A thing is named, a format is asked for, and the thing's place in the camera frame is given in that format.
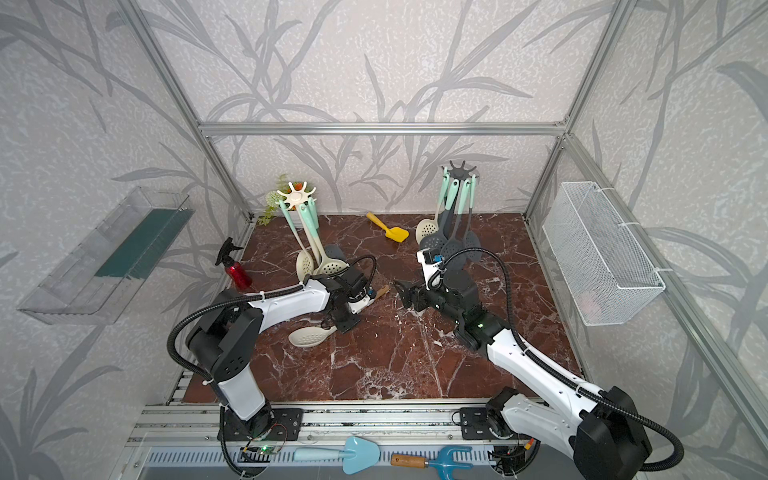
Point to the large cream skimmer green handle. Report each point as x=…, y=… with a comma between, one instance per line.
x=426, y=227

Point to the yellow toy shovel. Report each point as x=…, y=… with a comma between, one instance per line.
x=396, y=234

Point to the white wire mesh basket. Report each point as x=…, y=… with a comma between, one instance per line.
x=608, y=274

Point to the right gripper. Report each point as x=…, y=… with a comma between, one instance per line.
x=412, y=291

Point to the grey skimmer green handle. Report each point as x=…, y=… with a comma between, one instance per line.
x=436, y=240
x=442, y=192

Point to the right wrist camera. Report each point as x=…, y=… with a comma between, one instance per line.
x=431, y=262

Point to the potted artificial plant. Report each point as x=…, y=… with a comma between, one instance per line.
x=273, y=199

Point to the cream slotted spatula wooden handle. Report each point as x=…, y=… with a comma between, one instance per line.
x=308, y=337

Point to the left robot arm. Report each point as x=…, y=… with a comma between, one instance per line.
x=226, y=332

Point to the dark grey utensil rack stand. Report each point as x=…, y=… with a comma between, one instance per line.
x=461, y=173

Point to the cream utensil rack stand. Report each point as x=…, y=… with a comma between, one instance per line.
x=323, y=264

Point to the clear plastic wall shelf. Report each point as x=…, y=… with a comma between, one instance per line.
x=95, y=283

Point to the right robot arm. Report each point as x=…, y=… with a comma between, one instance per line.
x=595, y=427

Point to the blue garden fork wooden handle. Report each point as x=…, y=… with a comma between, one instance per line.
x=444, y=463

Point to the red spray bottle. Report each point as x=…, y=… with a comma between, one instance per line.
x=236, y=272

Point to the light blue garden trowel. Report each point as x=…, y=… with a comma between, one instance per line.
x=358, y=454

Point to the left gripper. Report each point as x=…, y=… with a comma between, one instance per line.
x=352, y=324

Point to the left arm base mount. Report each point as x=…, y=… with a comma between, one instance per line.
x=277, y=424

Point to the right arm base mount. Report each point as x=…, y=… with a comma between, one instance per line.
x=481, y=423

